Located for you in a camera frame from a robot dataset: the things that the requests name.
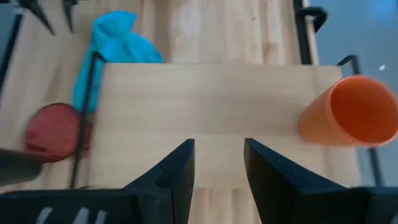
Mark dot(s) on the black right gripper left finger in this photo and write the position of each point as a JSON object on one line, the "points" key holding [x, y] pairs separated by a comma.
{"points": [[155, 205]]}

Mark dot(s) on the blue cloth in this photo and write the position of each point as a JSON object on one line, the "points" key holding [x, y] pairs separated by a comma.
{"points": [[121, 43]]}

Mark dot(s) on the white floor scrap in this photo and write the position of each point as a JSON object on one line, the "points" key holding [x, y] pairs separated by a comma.
{"points": [[382, 67]]}

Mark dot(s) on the small orange plastic cup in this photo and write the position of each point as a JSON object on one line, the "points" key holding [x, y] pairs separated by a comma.
{"points": [[357, 112]]}

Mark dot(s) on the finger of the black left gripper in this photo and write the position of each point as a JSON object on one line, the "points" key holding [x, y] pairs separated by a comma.
{"points": [[35, 12], [71, 12]]}

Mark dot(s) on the black table clamp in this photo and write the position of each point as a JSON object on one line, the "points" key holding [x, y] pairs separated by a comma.
{"points": [[317, 15]]}

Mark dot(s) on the black plastic cup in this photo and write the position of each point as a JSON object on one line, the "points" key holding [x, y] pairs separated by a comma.
{"points": [[17, 168]]}

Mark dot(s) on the translucent red faceted cup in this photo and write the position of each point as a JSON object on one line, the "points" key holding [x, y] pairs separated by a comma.
{"points": [[54, 133]]}

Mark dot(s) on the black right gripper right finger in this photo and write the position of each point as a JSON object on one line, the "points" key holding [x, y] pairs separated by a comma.
{"points": [[295, 199]]}

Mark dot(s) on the wooden shelf with black frame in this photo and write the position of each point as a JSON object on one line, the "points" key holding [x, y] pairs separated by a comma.
{"points": [[202, 102]]}

